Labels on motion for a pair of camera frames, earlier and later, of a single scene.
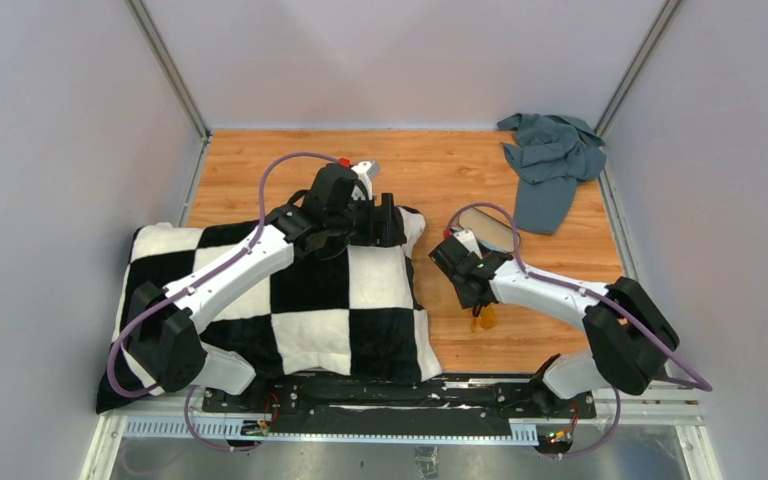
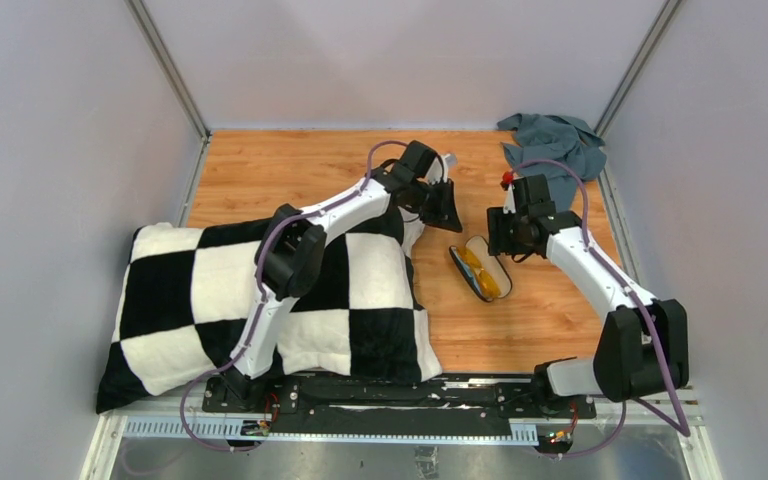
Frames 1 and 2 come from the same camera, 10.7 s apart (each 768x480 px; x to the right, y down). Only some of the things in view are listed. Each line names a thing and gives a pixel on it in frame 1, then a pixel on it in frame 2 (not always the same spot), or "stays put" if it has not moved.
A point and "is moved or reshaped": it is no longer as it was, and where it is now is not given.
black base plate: x=352 y=405 stays put
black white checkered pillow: x=347 y=314 stays put
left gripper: x=387 y=231 -> x=445 y=213
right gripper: x=466 y=303 -> x=499 y=242
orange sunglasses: x=487 y=319 is moved or reshaped
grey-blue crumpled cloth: x=549 y=155 stays put
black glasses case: x=488 y=231 is moved or reshaped
